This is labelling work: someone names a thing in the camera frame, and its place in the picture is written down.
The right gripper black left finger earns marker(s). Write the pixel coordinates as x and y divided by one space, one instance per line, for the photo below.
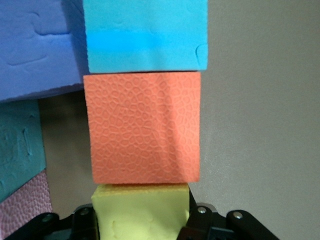
75 225

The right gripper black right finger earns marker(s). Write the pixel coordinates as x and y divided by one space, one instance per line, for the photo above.
212 225

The yellow foam cube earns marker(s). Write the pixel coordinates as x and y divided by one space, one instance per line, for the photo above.
140 215

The cyan foam cube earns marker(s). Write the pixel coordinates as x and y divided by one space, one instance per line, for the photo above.
17 150
145 32

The orange foam cube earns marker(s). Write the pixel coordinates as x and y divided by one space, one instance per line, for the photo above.
142 130

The purple foam cube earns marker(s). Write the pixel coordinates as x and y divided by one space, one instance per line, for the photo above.
32 50

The pink foam cube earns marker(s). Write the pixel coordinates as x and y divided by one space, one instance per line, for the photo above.
22 207

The brown table cover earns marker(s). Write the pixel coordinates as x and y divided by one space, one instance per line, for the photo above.
262 100

